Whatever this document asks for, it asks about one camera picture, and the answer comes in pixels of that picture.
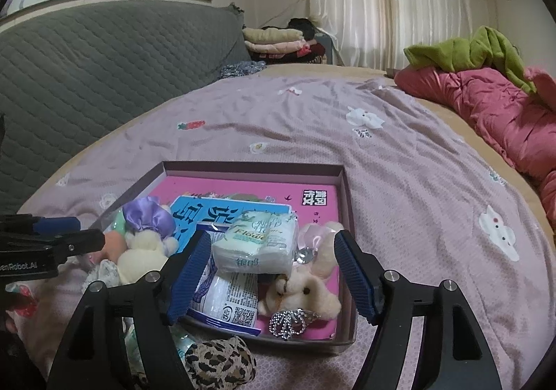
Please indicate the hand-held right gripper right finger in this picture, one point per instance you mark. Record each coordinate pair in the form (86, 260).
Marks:
(354, 277)

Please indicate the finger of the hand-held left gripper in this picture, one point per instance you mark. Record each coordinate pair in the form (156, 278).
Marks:
(82, 242)
(56, 225)

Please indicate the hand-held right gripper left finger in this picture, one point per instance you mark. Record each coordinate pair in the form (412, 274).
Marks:
(186, 277)

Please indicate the white and blue plastic packet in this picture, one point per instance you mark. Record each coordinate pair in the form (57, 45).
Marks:
(230, 298)

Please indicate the cream plush toy purple hood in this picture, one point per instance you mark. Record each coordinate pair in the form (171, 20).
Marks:
(143, 242)

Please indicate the white tissue pack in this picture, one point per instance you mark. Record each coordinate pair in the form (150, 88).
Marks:
(252, 251)

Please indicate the shallow purple cardboard box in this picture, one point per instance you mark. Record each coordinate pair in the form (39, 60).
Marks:
(252, 168)

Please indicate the peach sponge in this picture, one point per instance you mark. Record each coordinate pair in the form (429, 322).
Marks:
(115, 244)

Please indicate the cream floral cloth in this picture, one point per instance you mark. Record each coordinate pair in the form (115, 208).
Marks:
(104, 272)

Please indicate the green sponge in plastic bag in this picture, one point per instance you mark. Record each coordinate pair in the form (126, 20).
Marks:
(117, 222)

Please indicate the pink bunny plush with crown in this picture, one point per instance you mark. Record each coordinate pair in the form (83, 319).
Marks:
(308, 290)

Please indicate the teal plastic packet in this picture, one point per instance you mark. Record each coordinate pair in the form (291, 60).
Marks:
(184, 344)

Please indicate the leopard print scrunchie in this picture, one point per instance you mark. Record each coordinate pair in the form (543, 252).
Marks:
(217, 364)

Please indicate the pink book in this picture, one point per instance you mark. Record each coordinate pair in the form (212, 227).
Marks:
(269, 188)

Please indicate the lilac printed bedsheet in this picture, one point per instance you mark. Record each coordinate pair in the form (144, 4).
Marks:
(304, 129)

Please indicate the grey quilted headboard cover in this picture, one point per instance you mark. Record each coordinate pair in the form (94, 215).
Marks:
(87, 68)

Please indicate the blue patterned cloth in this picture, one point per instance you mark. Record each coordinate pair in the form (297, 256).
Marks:
(241, 68)

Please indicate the pink quilt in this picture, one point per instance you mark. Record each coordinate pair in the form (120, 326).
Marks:
(499, 112)

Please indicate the stack of folded clothes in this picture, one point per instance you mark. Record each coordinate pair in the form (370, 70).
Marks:
(273, 40)

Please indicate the green garment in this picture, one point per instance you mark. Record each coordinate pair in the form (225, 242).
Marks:
(478, 51)

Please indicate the white curtain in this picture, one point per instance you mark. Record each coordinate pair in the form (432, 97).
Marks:
(391, 3)

